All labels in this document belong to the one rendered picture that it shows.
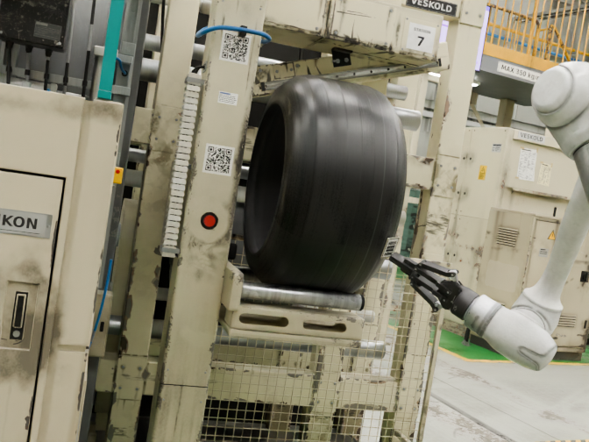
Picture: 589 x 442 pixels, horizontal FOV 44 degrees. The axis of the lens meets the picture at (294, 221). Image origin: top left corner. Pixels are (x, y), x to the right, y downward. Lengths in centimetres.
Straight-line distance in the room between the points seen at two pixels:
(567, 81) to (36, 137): 93
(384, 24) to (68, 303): 150
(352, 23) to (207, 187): 73
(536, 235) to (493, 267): 52
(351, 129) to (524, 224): 476
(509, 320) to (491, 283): 494
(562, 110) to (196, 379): 113
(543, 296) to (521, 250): 460
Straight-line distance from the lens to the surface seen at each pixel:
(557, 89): 146
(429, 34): 238
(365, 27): 230
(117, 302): 269
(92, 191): 110
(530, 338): 175
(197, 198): 189
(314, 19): 225
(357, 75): 242
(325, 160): 174
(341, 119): 180
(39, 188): 110
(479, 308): 177
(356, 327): 194
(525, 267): 642
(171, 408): 199
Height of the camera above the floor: 119
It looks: 3 degrees down
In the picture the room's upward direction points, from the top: 9 degrees clockwise
